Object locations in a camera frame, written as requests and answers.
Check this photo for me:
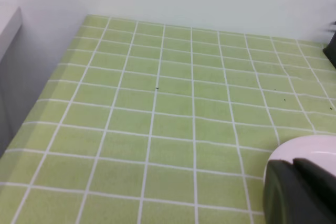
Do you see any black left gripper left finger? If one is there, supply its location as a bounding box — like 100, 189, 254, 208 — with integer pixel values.
262, 160, 335, 223

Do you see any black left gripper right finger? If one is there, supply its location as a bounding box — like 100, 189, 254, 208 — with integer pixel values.
293, 158, 335, 182

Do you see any pink round plate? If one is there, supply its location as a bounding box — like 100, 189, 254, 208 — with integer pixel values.
268, 135, 335, 186

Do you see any white side cabinet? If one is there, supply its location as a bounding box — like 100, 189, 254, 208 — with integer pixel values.
1, 2, 22, 155

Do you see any black wire dish rack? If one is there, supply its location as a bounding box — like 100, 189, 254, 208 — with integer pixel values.
323, 22, 336, 68

